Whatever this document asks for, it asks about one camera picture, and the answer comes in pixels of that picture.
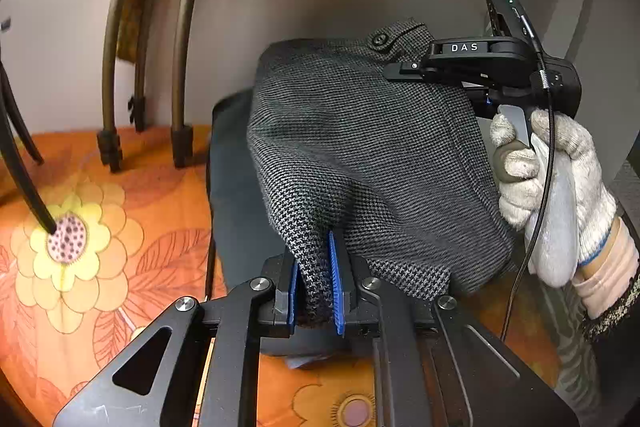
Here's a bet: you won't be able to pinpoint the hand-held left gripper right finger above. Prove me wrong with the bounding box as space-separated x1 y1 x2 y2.
327 231 581 427

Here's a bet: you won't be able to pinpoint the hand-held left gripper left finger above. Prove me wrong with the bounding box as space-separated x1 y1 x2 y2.
52 257 301 427

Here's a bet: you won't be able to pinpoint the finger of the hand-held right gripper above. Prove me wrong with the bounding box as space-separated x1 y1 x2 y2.
384 59 483 90

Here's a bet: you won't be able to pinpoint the grey houndstooth pants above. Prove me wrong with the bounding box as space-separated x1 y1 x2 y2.
246 19 518 323

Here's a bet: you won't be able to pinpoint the person's right forearm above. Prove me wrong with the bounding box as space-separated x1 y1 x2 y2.
572 217 640 403

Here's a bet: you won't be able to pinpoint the dark folded pants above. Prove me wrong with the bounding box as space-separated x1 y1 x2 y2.
206 89 521 370

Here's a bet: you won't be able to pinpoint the person's right hand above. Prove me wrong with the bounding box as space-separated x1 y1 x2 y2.
490 109 618 268

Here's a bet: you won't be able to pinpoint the orange floral tablecloth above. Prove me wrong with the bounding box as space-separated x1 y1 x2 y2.
0 124 566 427

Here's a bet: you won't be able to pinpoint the small black tripod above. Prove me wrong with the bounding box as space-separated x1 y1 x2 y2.
0 19 57 235

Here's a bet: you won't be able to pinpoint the large folded tripod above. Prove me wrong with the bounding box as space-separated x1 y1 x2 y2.
100 0 261 172

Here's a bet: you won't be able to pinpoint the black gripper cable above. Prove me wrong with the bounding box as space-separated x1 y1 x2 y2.
500 14 558 343

